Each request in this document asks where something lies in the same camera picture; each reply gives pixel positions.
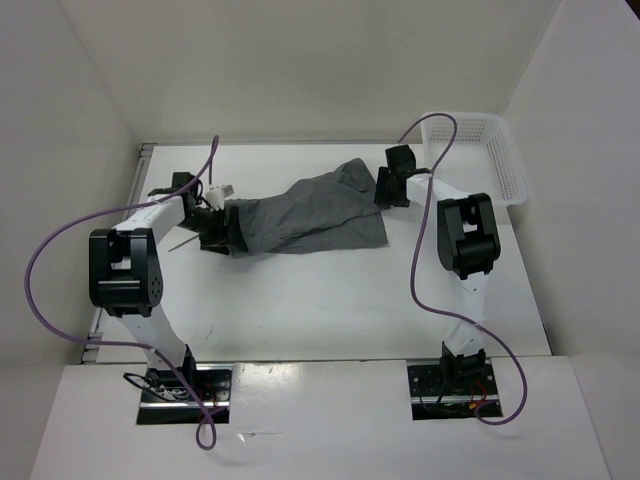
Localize grey shorts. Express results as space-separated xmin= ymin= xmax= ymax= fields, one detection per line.
xmin=168 ymin=157 xmax=391 ymax=257

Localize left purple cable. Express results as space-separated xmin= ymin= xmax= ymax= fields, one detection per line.
xmin=24 ymin=134 xmax=227 ymax=449

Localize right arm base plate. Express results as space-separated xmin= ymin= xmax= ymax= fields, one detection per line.
xmin=407 ymin=360 xmax=503 ymax=421

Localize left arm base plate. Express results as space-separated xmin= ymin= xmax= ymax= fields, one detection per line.
xmin=123 ymin=363 xmax=233 ymax=425

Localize white perforated plastic basket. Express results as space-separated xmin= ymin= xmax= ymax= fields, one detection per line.
xmin=420 ymin=112 xmax=527 ymax=207

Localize purple cable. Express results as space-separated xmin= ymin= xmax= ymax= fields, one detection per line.
xmin=397 ymin=114 xmax=529 ymax=426
xmin=24 ymin=134 xmax=227 ymax=449

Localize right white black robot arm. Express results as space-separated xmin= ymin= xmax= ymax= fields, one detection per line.
xmin=374 ymin=145 xmax=501 ymax=393

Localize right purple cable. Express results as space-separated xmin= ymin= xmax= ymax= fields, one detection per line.
xmin=397 ymin=114 xmax=529 ymax=426

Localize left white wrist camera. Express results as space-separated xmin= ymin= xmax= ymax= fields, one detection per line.
xmin=203 ymin=185 xmax=234 ymax=211

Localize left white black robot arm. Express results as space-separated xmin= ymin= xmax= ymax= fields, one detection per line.
xmin=89 ymin=172 xmax=247 ymax=400

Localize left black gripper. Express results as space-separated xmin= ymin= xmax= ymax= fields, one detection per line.
xmin=177 ymin=205 xmax=248 ymax=255

